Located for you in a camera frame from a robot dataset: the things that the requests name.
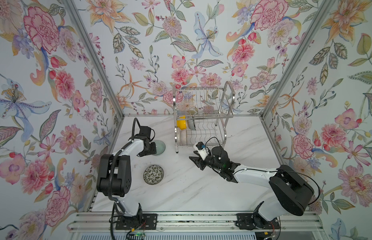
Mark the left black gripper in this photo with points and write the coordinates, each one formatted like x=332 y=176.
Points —
x=153 y=150

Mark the dark blue patterned bowl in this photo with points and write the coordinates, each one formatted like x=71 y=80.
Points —
x=191 y=124

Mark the pink glass bowl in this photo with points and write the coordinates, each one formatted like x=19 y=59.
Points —
x=183 y=137

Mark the green glass bowl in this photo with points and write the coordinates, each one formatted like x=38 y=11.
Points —
x=160 y=147

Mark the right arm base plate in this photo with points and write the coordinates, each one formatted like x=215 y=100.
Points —
x=250 y=221

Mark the black white speckled bowl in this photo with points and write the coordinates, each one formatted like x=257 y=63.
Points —
x=153 y=175

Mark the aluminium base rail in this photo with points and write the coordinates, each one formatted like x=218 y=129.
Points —
x=196 y=222

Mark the steel two-tier dish rack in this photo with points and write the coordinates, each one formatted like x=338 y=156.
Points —
x=210 y=107

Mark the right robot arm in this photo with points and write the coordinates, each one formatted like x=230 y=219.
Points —
x=292 y=194

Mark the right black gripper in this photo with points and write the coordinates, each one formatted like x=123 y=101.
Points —
x=198 y=162

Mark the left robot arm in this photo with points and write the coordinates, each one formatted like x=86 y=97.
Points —
x=115 y=174

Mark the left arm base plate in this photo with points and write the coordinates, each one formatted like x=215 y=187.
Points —
x=144 y=221

